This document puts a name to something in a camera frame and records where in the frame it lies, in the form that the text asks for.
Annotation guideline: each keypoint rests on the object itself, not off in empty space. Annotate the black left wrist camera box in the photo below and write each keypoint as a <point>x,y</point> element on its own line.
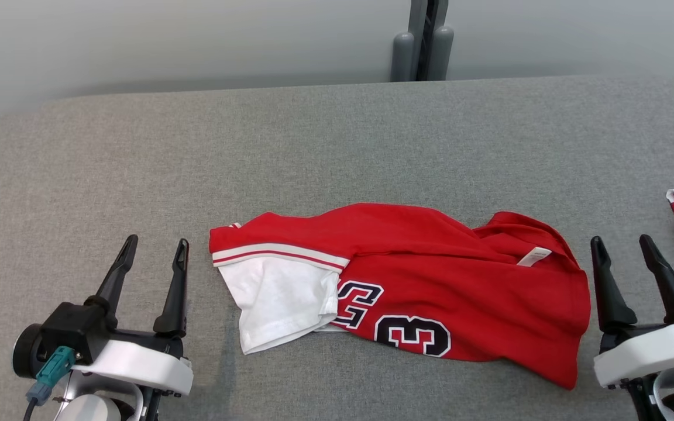
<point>62,330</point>

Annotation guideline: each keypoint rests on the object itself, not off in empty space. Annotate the grey partition post with feet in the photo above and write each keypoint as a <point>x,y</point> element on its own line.
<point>404,55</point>

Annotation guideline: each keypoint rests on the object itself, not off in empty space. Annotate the red white basketball jersey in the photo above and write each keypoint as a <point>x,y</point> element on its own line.
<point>460,280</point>

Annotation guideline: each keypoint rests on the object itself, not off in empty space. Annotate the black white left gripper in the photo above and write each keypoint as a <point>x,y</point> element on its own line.
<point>138,365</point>

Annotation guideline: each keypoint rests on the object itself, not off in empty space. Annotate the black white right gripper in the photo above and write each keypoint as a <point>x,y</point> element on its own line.
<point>647,354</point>

